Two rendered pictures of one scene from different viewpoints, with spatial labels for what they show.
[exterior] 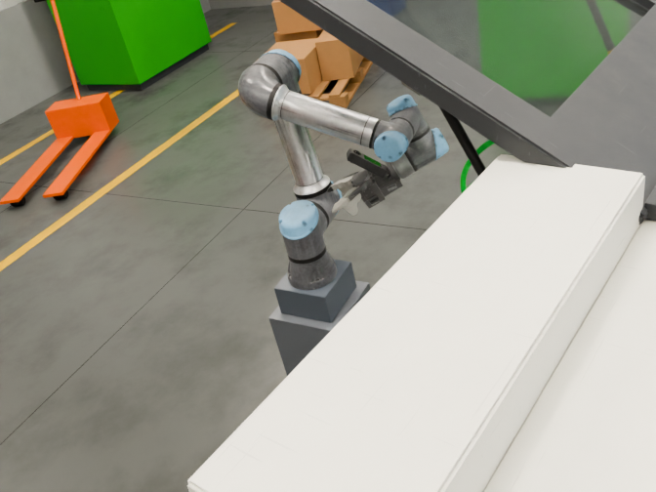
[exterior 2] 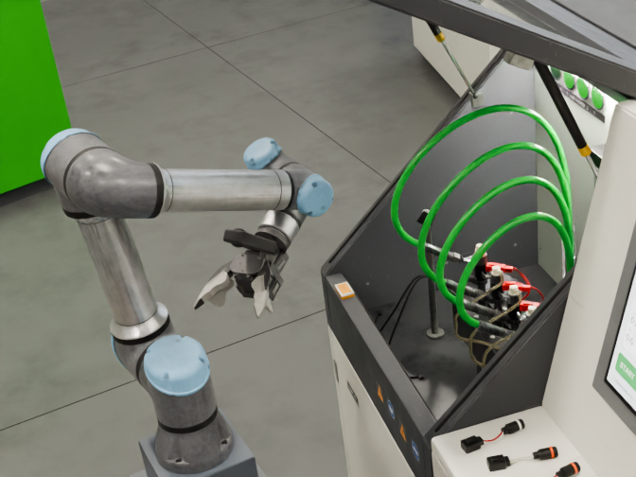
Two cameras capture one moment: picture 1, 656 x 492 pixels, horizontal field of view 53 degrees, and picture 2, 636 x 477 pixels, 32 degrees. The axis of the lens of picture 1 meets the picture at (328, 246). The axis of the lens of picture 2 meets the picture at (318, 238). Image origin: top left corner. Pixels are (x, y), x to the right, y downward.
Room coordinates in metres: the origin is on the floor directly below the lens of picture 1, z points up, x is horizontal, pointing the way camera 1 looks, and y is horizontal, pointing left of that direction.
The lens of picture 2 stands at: (0.46, 1.34, 2.30)
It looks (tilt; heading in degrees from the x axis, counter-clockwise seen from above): 30 degrees down; 303
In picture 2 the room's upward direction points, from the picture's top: 8 degrees counter-clockwise
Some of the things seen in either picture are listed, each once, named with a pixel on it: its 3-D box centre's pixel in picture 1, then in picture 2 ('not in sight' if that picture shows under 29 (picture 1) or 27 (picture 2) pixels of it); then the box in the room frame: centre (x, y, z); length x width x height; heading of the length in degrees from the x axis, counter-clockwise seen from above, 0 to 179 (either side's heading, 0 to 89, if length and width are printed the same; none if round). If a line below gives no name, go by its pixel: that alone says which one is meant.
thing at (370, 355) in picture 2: not in sight; (380, 375); (1.41, -0.31, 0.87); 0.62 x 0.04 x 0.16; 136
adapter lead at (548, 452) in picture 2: not in sight; (521, 457); (1.00, -0.04, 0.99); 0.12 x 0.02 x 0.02; 37
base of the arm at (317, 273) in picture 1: (309, 262); (190, 428); (1.63, 0.07, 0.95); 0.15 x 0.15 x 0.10
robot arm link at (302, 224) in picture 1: (302, 227); (178, 378); (1.64, 0.06, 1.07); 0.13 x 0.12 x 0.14; 151
